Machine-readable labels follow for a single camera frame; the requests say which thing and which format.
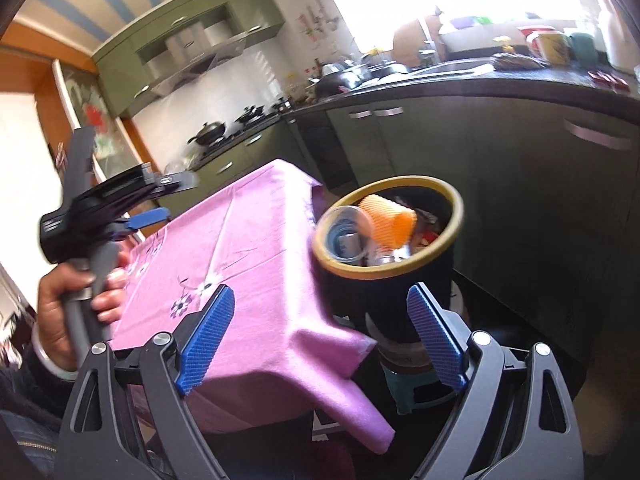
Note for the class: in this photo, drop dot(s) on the black bin with yellow rim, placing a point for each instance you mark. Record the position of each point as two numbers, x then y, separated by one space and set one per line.
395 290

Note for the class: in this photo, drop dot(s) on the hanging steel strainer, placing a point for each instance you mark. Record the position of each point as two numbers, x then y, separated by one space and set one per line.
317 21

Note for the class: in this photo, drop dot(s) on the gas stove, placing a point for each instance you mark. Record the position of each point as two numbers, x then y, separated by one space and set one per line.
235 135

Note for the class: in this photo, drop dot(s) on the teal mug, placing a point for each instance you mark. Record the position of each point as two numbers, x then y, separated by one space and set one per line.
582 47

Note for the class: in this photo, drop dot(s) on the steel range hood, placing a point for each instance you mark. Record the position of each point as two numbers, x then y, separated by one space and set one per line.
200 35

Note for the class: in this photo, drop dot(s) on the green cabinets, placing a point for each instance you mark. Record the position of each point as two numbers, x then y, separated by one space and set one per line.
525 185
250 5

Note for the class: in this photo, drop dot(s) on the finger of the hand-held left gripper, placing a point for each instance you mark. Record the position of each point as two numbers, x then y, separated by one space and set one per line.
175 181
150 220

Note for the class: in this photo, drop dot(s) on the teal plastic stool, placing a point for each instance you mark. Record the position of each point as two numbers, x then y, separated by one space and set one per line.
415 385

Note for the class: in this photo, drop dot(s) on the green upper cabinets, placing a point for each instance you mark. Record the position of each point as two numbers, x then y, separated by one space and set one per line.
250 5

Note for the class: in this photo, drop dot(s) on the clear plastic cup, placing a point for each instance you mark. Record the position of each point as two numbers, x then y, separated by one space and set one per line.
345 220

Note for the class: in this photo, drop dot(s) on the person's left forearm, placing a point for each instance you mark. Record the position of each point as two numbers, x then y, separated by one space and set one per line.
30 425

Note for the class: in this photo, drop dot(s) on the person's left hand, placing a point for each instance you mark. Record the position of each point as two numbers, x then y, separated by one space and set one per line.
55 310

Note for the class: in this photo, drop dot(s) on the large black wok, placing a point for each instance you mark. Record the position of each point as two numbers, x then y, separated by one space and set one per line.
335 85

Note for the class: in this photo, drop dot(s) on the white plastic jug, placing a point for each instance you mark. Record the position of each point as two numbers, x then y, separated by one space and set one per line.
620 30

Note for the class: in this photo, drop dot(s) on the wooden cutting board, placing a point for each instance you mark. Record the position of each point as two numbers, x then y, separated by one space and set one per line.
410 42

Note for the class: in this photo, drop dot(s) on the black frying pan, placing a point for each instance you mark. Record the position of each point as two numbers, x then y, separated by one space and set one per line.
250 115

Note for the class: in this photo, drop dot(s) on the dark kitchen countertop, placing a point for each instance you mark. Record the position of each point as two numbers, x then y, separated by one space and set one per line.
500 85

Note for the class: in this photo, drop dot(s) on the small red packets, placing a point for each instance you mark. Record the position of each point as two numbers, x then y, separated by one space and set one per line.
607 80

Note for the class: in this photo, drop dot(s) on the glass sliding door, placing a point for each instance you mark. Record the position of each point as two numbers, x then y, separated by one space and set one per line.
95 110

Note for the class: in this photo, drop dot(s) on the black lidded wok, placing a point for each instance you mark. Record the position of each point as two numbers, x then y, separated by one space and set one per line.
207 134

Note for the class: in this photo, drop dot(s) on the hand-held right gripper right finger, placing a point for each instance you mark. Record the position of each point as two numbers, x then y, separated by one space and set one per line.
435 340

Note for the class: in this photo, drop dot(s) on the brown dish cloth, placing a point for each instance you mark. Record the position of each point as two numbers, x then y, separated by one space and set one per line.
517 61

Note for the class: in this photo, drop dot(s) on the green lower cabinets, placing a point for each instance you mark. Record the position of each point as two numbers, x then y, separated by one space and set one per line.
525 185

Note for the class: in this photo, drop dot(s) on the hanging steel ladle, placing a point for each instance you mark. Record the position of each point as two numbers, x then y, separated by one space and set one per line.
332 20

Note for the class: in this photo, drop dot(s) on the white bangle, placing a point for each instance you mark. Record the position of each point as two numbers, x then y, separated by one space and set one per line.
45 360

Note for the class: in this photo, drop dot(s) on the red mug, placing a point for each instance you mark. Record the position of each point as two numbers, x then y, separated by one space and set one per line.
529 40

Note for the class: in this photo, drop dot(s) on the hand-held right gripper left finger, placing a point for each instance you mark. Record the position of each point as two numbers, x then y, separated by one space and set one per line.
205 340

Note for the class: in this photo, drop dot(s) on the steel faucet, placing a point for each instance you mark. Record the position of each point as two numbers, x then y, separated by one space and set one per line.
428 40

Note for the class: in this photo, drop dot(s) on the orange foam net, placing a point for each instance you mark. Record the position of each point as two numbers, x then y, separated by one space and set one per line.
390 220

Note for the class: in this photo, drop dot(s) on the pink floral tablecloth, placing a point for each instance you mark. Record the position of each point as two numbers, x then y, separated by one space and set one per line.
250 260

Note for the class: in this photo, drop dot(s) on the steel sink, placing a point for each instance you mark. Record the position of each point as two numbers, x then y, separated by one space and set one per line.
450 67

